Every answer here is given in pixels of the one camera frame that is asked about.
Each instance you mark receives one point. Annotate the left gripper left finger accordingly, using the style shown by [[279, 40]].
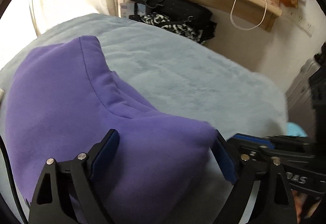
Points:
[[59, 181]]

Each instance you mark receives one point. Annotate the purple hoodie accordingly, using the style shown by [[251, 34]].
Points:
[[64, 99]]

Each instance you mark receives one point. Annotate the black white clothes pile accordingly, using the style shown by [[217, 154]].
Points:
[[190, 28]]

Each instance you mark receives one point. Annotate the grey suitcase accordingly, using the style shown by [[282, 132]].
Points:
[[300, 109]]

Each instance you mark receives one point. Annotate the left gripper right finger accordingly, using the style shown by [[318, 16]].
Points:
[[274, 201]]

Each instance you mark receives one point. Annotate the light blue fleece blanket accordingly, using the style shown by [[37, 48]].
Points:
[[176, 75]]

